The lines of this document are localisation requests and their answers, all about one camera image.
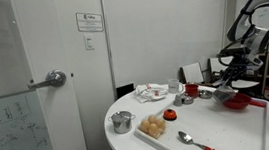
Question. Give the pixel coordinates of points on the red bowl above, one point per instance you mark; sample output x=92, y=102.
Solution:
x=239, y=102

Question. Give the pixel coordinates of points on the black thin pole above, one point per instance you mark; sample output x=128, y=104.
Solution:
x=267, y=67

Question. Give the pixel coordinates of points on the white rectangular tray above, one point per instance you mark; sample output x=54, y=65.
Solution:
x=224, y=129

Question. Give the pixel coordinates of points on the white cloth with red stripes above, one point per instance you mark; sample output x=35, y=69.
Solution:
x=149, y=92

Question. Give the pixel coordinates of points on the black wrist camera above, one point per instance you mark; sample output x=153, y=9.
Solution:
x=231, y=52

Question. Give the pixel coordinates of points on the clear plastic jug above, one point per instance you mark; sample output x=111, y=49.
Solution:
x=223, y=93

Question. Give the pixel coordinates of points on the small metal shaker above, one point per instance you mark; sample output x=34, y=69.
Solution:
x=177, y=100

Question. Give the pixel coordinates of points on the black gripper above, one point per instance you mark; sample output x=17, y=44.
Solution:
x=239, y=64

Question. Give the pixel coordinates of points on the beige round bread roll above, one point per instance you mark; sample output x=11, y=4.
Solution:
x=145, y=125
x=154, y=130
x=152, y=118
x=161, y=123

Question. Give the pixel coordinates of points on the orange call bell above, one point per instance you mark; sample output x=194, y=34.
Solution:
x=170, y=115

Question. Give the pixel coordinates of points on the small steel bowl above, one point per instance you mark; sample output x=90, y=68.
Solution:
x=205, y=94

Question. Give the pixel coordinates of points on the white board panel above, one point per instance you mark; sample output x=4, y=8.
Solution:
x=215, y=65
x=193, y=73

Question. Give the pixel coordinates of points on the white door sign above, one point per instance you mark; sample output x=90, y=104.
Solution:
x=89, y=21

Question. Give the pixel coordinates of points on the red mug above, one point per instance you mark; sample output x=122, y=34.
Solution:
x=192, y=90

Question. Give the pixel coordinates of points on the white mug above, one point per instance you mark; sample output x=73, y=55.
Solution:
x=174, y=86

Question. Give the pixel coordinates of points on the white door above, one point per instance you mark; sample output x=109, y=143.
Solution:
x=54, y=80

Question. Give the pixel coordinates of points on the white light switch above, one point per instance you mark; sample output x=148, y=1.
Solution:
x=89, y=42

